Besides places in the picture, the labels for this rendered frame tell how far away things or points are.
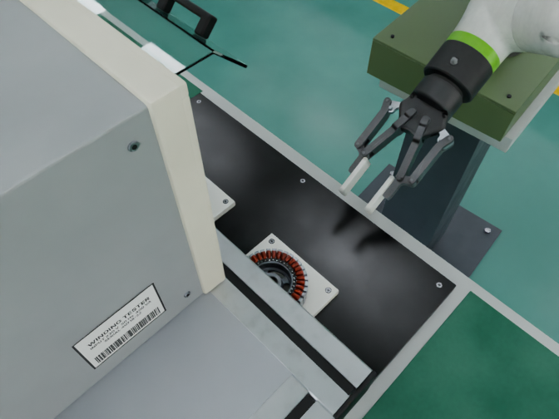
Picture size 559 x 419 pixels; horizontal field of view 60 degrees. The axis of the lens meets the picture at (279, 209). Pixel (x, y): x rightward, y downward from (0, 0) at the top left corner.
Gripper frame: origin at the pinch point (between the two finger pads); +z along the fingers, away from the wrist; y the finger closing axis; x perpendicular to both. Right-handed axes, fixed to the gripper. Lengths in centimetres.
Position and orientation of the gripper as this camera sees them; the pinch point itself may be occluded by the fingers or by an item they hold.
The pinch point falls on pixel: (366, 187)
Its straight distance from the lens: 80.8
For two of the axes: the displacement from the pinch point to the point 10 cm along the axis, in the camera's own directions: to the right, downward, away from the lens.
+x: -3.5, -2.1, -9.1
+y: -7.1, -5.8, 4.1
